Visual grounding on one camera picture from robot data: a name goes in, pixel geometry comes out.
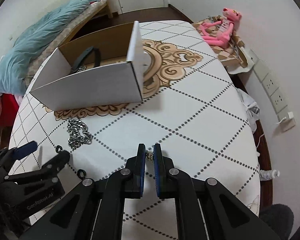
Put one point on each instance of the pink panther plush toy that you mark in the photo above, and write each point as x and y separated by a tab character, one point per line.
227	25

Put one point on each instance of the white patterned tablecloth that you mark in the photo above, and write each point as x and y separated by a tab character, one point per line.
195	113

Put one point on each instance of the white bottle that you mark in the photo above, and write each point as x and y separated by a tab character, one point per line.
268	175

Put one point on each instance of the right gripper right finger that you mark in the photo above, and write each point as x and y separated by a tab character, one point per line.
162	165

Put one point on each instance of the teal blue duvet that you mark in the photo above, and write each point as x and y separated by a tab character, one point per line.
30	44

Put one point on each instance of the checkered brown cushion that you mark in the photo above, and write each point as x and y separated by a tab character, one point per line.
232	56

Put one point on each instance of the white wall socket strip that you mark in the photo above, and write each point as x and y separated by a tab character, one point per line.
268	81

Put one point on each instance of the red cloth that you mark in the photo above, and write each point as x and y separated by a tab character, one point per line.
8	110

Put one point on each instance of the white cardboard box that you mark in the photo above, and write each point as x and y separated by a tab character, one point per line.
102	68

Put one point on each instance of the white plastic bag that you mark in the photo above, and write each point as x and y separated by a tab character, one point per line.
251	108

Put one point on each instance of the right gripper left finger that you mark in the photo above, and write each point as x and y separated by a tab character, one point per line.
135	181

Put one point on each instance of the bed with checkered mattress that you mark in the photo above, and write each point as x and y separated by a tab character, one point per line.
98	8

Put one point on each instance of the black smart band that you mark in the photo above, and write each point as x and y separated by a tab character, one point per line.
79	63

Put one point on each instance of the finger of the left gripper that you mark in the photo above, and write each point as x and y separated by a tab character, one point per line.
52	167
25	150

